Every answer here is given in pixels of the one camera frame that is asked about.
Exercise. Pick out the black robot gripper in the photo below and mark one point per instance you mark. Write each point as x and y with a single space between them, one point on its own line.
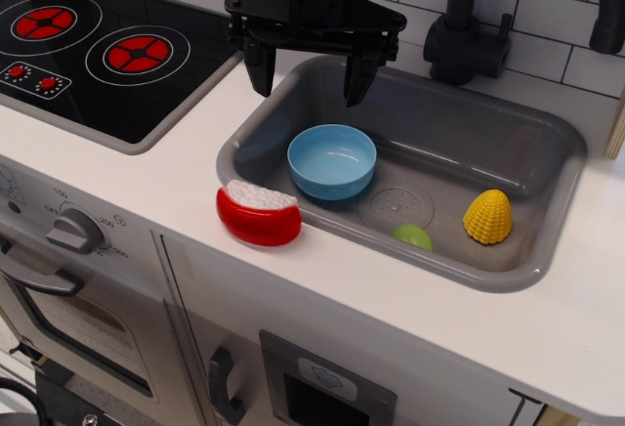
364 31

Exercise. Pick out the yellow toy corn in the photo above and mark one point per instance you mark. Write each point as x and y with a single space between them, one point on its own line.
489 219

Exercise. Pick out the blue plastic bowl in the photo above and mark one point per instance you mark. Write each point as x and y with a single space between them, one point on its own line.
332 161

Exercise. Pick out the red toy rice bowl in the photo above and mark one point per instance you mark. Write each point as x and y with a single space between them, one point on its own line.
258 215

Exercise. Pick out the grey toy sink basin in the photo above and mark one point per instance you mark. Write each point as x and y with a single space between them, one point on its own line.
439 147

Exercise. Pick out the black toy faucet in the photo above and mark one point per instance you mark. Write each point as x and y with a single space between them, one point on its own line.
457 48

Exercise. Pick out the black toy stovetop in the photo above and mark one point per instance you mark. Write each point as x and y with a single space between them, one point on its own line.
120 73

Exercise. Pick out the green toy fruit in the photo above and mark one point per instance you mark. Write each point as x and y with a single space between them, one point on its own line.
413 235

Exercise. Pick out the grey oven knob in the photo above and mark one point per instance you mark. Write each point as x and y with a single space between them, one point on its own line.
75 231

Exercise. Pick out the grey dishwasher control panel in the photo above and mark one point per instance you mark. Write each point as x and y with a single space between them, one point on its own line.
306 389

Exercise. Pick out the toy oven door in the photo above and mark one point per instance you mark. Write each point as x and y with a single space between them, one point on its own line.
115 336

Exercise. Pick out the grey oven door handle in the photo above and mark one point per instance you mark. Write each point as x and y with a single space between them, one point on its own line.
61 283

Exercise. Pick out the grey dishwasher door handle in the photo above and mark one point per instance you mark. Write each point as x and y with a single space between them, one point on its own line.
229 409

